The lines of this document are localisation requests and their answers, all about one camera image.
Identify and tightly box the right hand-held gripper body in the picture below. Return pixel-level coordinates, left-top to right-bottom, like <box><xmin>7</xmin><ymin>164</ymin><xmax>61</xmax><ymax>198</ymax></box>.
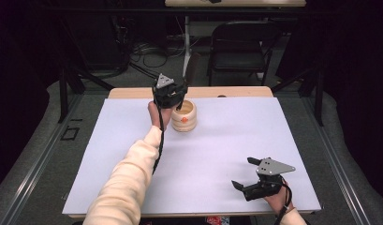
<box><xmin>242</xmin><ymin>157</ymin><xmax>297</xmax><ymax>203</ymax></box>

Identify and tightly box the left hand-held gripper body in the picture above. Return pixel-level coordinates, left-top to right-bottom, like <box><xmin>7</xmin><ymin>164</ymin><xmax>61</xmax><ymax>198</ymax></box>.
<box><xmin>152</xmin><ymin>72</ymin><xmax>181</xmax><ymax>110</ymax></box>

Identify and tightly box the cream ribbed utensil holder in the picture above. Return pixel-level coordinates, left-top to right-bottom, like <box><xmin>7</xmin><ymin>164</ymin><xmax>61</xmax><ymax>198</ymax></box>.
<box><xmin>170</xmin><ymin>99</ymin><xmax>199</xmax><ymax>133</ymax></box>

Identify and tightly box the person's left hand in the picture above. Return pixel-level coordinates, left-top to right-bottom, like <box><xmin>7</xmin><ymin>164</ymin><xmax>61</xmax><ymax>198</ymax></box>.
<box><xmin>147</xmin><ymin>100</ymin><xmax>174</xmax><ymax>131</ymax></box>

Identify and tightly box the person's right hand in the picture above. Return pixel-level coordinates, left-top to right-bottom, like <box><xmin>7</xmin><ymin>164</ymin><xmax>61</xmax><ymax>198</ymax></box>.
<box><xmin>262</xmin><ymin>183</ymin><xmax>295</xmax><ymax>216</ymax></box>

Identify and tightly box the white table mat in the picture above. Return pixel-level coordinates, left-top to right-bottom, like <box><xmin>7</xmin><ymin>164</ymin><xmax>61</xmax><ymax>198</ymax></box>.
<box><xmin>61</xmin><ymin>96</ymin><xmax>322</xmax><ymax>217</ymax></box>

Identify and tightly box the red patterned packet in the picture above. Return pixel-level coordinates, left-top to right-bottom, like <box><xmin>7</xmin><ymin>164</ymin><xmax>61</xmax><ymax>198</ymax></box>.
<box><xmin>205</xmin><ymin>216</ymin><xmax>230</xmax><ymax>225</ymax></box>

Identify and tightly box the wooden table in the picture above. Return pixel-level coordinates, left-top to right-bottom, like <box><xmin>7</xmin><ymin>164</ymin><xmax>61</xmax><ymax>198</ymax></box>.
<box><xmin>67</xmin><ymin>86</ymin><xmax>316</xmax><ymax>219</ymax></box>

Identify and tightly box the white desk leg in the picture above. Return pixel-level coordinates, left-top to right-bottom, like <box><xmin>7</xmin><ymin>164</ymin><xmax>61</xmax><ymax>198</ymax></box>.
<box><xmin>182</xmin><ymin>15</ymin><xmax>194</xmax><ymax>79</ymax></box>

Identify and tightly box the black folding chair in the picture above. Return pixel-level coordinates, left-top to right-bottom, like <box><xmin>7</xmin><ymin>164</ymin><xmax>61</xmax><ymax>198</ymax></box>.
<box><xmin>206</xmin><ymin>20</ymin><xmax>283</xmax><ymax>87</ymax></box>

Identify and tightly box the black metal stand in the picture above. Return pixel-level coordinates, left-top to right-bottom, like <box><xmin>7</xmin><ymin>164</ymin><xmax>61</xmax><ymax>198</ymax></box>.
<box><xmin>271</xmin><ymin>66</ymin><xmax>325</xmax><ymax>128</ymax></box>
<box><xmin>57</xmin><ymin>66</ymin><xmax>116</xmax><ymax>124</ymax></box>

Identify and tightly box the light wooden desk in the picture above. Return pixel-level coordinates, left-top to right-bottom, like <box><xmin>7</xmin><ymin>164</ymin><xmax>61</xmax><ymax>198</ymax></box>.
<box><xmin>164</xmin><ymin>0</ymin><xmax>307</xmax><ymax>8</ymax></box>

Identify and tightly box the right hand-held gripper cable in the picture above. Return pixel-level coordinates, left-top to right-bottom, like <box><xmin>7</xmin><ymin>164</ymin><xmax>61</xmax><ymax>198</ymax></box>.
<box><xmin>273</xmin><ymin>176</ymin><xmax>294</xmax><ymax>225</ymax></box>

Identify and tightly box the hand-held gripper cable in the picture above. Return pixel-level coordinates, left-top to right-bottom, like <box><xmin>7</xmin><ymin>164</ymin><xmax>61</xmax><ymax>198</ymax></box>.
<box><xmin>152</xmin><ymin>87</ymin><xmax>166</xmax><ymax>175</ymax></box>
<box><xmin>273</xmin><ymin>176</ymin><xmax>294</xmax><ymax>225</ymax></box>

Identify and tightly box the bundle of floor cables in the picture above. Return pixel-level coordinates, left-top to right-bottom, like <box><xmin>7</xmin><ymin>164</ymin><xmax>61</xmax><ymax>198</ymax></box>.
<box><xmin>128</xmin><ymin>40</ymin><xmax>182</xmax><ymax>88</ymax></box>

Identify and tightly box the left hand-held gripper cable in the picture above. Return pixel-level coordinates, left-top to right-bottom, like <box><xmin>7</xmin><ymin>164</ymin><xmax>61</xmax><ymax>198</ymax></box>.
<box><xmin>152</xmin><ymin>87</ymin><xmax>166</xmax><ymax>175</ymax></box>

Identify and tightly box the aluminium floor rail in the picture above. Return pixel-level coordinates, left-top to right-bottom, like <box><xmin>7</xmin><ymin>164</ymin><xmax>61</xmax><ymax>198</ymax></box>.
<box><xmin>301</xmin><ymin>93</ymin><xmax>372</xmax><ymax>225</ymax></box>
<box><xmin>1</xmin><ymin>93</ymin><xmax>84</xmax><ymax>225</ymax></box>

